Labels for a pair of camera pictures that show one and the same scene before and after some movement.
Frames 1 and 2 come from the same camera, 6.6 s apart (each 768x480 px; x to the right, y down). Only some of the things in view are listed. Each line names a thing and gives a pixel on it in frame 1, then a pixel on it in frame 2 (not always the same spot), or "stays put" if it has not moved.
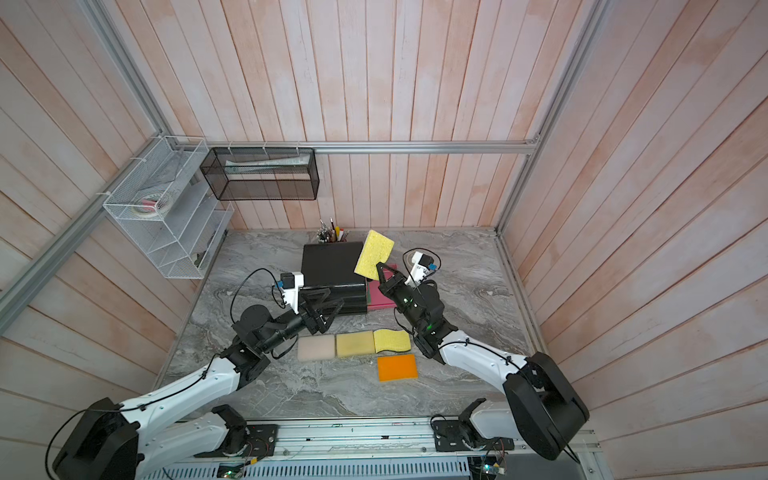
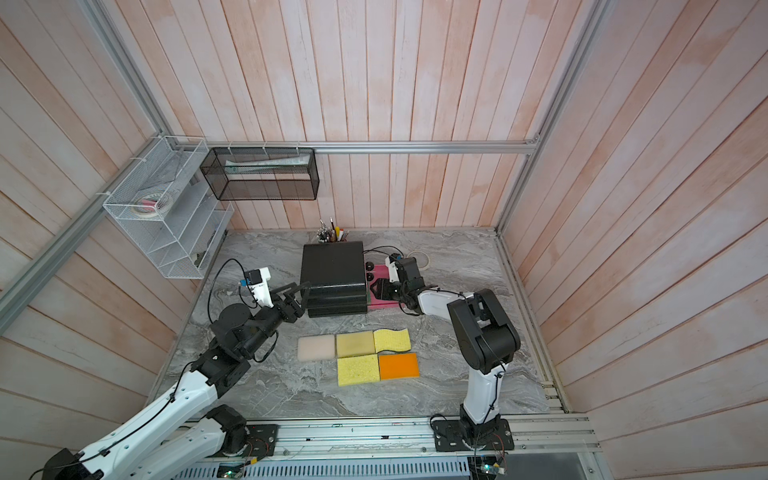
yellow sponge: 355,343 stays put
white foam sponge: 316,347 stays put
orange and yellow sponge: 400,367 stays put
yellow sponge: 377,249 to 358,370
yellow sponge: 385,339 stays put
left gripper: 311,321 to 296,310
